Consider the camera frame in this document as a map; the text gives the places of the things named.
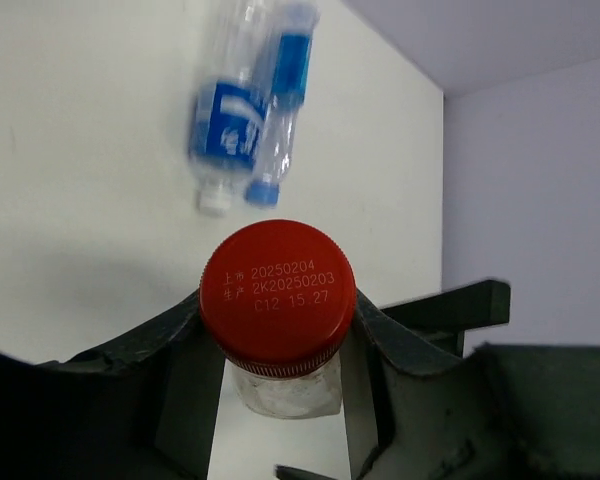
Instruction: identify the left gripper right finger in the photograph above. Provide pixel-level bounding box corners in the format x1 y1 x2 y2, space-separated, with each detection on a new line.
274 278 600 480

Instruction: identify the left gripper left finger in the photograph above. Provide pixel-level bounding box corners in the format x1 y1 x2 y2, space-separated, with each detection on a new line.
0 295 224 479

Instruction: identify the bottle with red cap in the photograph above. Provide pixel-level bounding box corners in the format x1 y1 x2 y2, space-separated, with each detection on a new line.
199 219 357 420

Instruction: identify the blue label bottle white cap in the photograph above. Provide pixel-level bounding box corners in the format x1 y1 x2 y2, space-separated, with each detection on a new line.
188 1 271 216

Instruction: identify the clear bottle blue cap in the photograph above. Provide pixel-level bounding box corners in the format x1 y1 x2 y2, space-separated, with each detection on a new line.
245 1 320 208

